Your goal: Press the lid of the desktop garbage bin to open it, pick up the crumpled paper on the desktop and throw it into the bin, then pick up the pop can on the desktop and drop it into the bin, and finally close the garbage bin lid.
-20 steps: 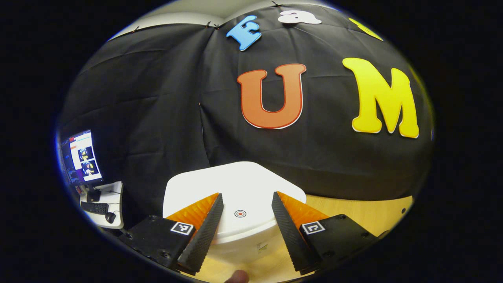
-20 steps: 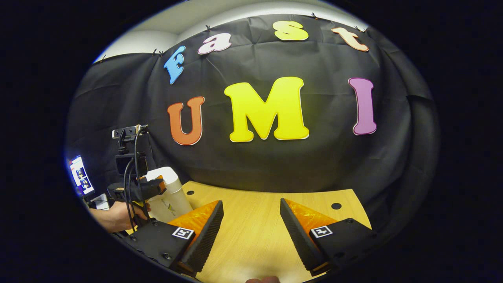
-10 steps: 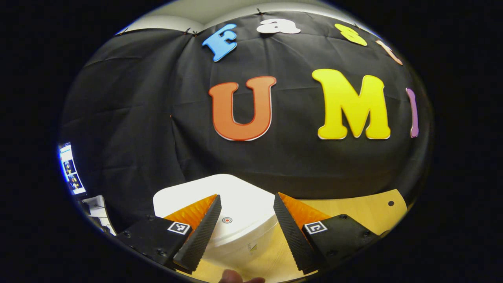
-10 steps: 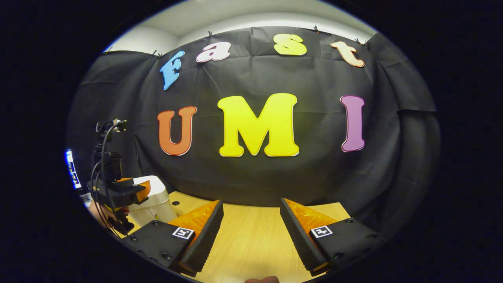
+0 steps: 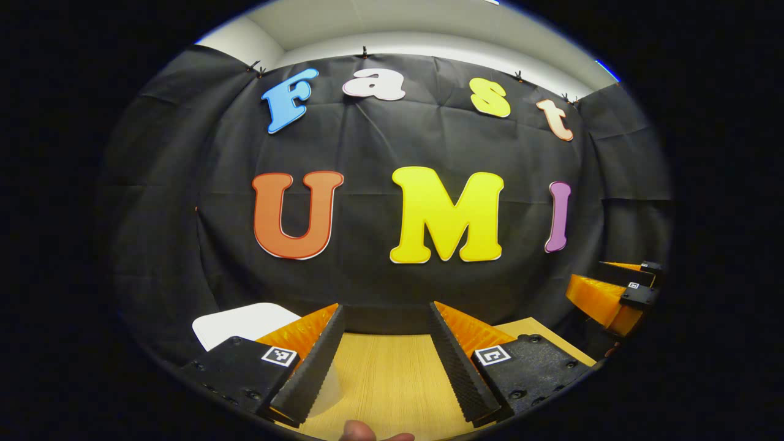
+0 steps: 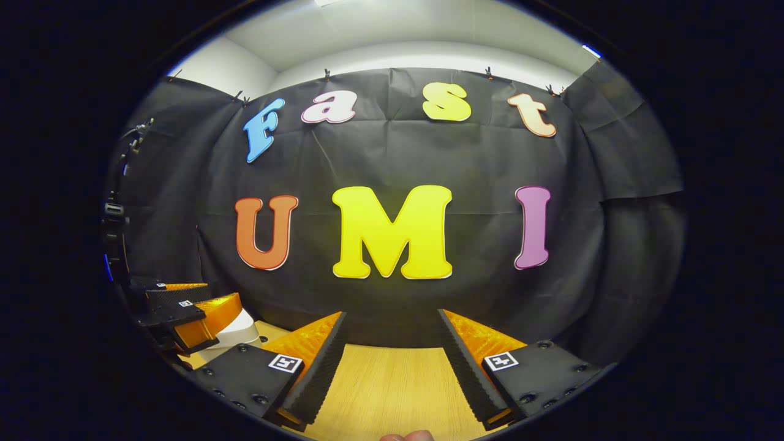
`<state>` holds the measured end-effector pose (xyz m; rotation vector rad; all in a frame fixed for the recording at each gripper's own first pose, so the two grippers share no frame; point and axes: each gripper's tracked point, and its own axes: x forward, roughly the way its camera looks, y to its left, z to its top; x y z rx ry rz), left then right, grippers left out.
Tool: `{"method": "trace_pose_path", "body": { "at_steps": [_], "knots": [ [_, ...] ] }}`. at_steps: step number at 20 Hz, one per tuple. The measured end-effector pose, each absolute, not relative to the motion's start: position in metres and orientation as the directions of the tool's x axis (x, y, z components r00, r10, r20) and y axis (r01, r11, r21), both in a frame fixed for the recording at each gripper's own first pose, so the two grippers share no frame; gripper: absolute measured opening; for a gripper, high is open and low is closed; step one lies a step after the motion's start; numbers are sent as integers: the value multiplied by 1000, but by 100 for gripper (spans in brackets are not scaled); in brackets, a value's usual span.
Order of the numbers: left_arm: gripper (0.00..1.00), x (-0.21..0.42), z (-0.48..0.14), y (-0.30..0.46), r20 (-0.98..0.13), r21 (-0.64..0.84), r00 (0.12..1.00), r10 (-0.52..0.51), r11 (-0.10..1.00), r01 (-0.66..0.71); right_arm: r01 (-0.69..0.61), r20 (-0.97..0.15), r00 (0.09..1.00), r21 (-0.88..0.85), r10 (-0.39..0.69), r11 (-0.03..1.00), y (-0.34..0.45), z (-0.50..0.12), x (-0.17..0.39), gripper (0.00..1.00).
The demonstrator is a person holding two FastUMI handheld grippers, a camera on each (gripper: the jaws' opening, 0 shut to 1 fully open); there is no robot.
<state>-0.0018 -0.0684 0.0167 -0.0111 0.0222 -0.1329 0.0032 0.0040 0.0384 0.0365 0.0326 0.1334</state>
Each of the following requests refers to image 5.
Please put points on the white desktop garbage bin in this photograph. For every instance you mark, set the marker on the white desktop garbage bin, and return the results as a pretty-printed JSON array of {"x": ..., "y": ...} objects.
[{"x": 245, "y": 324}]

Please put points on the black backdrop cloth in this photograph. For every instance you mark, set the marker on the black backdrop cloth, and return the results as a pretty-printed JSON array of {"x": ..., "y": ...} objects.
[{"x": 367, "y": 141}]

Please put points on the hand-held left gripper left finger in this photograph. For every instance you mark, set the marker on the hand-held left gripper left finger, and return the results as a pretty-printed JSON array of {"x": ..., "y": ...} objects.
[{"x": 315, "y": 367}]

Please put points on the wooden desktop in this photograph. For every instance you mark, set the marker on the wooden desktop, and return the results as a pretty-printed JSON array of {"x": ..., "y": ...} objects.
[{"x": 392, "y": 380}]

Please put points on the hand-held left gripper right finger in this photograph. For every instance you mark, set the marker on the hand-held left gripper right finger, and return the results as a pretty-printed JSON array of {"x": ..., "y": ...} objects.
[{"x": 459, "y": 367}]

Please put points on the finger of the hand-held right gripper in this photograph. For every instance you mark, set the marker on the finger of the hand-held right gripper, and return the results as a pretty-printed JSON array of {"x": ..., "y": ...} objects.
[
  {"x": 597, "y": 300},
  {"x": 631, "y": 269}
]

